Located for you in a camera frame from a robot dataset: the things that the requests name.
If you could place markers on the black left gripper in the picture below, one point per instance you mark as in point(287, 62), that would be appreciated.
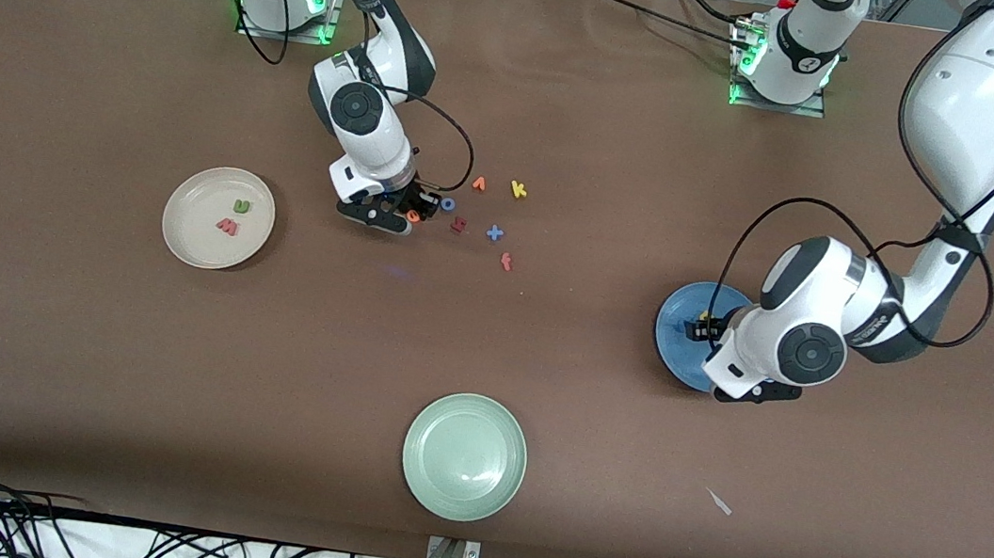
point(721, 326)

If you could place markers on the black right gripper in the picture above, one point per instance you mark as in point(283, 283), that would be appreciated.
point(407, 195)

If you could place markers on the green foam letter n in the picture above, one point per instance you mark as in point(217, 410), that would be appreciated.
point(241, 208)

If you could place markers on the pink foam letter w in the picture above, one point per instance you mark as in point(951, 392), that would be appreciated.
point(227, 227)

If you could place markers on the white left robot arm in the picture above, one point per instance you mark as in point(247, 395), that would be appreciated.
point(974, 101)

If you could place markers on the blue round plate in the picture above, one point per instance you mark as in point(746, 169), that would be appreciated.
point(674, 343)

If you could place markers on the blue foam letter o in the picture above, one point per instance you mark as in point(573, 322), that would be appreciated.
point(443, 204)

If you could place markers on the dark red foam letter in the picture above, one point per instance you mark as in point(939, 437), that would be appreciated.
point(458, 226)

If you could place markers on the orange foam letter v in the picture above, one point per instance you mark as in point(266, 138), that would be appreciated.
point(478, 185)

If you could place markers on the blue foam letter x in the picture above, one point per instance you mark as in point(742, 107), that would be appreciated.
point(494, 233)

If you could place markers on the yellow foam letter k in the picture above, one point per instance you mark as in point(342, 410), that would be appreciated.
point(517, 190)

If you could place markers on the red foam letter f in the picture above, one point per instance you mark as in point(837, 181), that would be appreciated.
point(507, 262)

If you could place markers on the white paper scrap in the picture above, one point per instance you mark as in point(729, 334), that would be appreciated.
point(721, 504)

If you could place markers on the beige round plate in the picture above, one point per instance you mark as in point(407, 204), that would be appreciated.
point(203, 243)

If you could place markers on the pale green round plate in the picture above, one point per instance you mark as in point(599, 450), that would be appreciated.
point(464, 457)

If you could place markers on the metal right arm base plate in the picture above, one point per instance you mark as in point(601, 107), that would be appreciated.
point(325, 32)

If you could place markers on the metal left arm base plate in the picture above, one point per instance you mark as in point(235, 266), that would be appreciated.
point(812, 110)

